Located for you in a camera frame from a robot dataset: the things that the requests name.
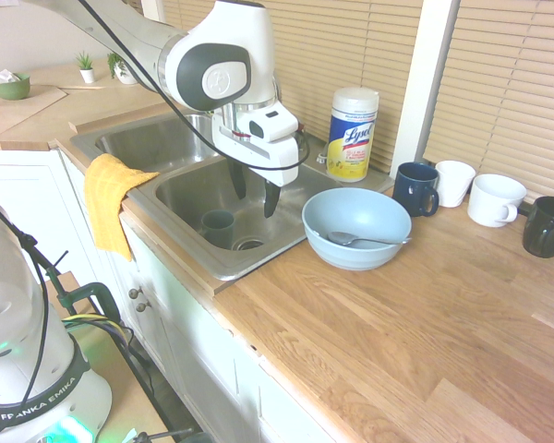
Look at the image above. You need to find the white mug with handle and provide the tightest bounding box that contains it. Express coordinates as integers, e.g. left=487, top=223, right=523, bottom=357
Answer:
left=466, top=174, right=528, bottom=228

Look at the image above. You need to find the grey-green cup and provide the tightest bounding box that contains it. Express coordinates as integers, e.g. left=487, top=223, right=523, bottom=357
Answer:
left=200, top=210, right=235, bottom=250

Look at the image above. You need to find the stainless steel double sink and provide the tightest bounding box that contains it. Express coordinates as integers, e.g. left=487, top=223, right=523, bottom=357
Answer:
left=68, top=110, right=396, bottom=282

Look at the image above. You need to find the small spiky potted plant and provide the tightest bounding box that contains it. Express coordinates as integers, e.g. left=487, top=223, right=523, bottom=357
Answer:
left=75, top=50, right=97, bottom=84

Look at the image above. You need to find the navy blue mug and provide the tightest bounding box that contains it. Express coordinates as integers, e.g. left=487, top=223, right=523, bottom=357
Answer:
left=392, top=162, right=440, bottom=218

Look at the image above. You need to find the green bowl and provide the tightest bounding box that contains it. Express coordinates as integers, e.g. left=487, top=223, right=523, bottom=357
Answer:
left=0, top=72, right=31, bottom=102

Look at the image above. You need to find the bushy potted plant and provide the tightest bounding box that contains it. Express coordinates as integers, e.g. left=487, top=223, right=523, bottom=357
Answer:
left=106, top=52, right=139, bottom=86

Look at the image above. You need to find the black clamp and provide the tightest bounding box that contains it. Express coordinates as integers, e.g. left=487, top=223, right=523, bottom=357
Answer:
left=136, top=427, right=213, bottom=443

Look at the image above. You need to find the wooden robot cart top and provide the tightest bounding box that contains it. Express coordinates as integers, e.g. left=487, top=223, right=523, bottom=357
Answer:
left=41, top=271, right=176, bottom=443

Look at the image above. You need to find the wooden cutting board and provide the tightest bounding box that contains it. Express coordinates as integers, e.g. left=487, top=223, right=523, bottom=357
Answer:
left=0, top=84, right=69, bottom=142

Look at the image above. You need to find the wide beige window blind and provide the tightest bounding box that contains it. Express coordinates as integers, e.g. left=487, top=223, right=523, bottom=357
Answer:
left=161, top=0, right=424, bottom=174

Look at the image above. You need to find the light blue bowl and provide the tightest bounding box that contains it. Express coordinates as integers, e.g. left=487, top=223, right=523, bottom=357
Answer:
left=302, top=187, right=413, bottom=272

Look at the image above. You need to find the white handleless cup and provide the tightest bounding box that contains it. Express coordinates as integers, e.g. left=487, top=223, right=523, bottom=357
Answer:
left=435, top=160, right=477, bottom=209

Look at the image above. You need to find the narrow beige window blind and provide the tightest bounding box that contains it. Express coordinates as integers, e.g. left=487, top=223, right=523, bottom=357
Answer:
left=422, top=0, right=554, bottom=204

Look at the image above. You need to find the Lysol wipes canister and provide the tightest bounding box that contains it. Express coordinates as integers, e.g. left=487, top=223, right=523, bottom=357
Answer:
left=326, top=87, right=380, bottom=184

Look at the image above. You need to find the yellow and black cable bundle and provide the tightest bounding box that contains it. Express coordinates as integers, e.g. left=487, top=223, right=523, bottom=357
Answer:
left=62, top=313, right=176, bottom=435

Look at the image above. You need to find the metal spoon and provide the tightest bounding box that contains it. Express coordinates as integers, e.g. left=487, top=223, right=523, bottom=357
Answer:
left=327, top=230, right=413, bottom=247

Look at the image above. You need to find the black mug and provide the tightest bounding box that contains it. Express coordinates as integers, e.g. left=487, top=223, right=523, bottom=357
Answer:
left=522, top=196, right=554, bottom=258

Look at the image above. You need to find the dark green clamp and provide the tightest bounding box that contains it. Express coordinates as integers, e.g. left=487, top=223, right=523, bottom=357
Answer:
left=45, top=269, right=124, bottom=333

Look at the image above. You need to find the yellow dish cloth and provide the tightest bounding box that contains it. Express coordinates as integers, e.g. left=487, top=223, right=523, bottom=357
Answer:
left=83, top=153, right=161, bottom=263

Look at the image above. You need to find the white window frame post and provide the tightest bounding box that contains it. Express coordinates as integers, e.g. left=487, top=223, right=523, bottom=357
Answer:
left=390, top=0, right=461, bottom=179

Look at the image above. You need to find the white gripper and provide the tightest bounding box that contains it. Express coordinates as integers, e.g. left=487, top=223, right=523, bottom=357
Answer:
left=211, top=102, right=301, bottom=219

